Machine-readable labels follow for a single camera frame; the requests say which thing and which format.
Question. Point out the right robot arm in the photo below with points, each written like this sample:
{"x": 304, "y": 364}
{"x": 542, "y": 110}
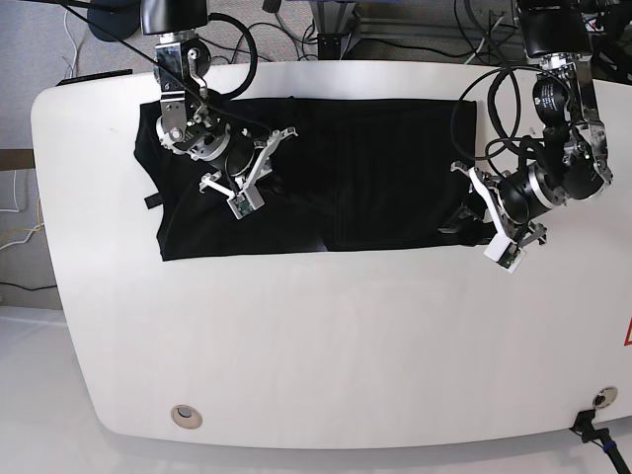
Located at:
{"x": 195, "y": 138}

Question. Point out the black table clamp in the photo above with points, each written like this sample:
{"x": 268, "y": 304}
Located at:
{"x": 583, "y": 427}

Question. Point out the red warning sticker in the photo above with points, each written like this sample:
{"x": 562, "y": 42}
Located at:
{"x": 628, "y": 337}

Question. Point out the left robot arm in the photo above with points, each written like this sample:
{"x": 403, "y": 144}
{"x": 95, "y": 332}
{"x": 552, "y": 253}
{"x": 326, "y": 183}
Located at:
{"x": 524, "y": 177}

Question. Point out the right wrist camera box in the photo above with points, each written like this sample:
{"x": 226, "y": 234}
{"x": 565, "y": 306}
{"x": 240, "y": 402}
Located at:
{"x": 245, "y": 202}

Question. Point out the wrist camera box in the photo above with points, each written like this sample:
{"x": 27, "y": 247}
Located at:
{"x": 504, "y": 254}
{"x": 245, "y": 202}

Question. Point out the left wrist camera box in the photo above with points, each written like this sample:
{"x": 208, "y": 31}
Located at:
{"x": 504, "y": 254}

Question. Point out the table grommet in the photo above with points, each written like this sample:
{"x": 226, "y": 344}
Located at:
{"x": 605, "y": 397}
{"x": 186, "y": 417}

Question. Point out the right table grommet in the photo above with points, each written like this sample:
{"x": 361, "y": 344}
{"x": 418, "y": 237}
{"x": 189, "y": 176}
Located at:
{"x": 605, "y": 397}

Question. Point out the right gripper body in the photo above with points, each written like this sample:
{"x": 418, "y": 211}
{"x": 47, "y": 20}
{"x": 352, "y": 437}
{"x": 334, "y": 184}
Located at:
{"x": 243, "y": 162}

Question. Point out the aluminium frame rail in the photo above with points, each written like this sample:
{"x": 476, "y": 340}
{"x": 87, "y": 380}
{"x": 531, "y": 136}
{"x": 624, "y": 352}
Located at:
{"x": 336, "y": 24}

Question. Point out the black T-shirt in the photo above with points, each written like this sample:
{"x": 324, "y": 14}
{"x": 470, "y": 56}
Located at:
{"x": 363, "y": 175}

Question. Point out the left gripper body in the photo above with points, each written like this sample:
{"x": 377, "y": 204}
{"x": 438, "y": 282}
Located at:
{"x": 487, "y": 188}

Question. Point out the left table grommet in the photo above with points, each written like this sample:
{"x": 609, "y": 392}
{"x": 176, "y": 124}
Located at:
{"x": 186, "y": 417}

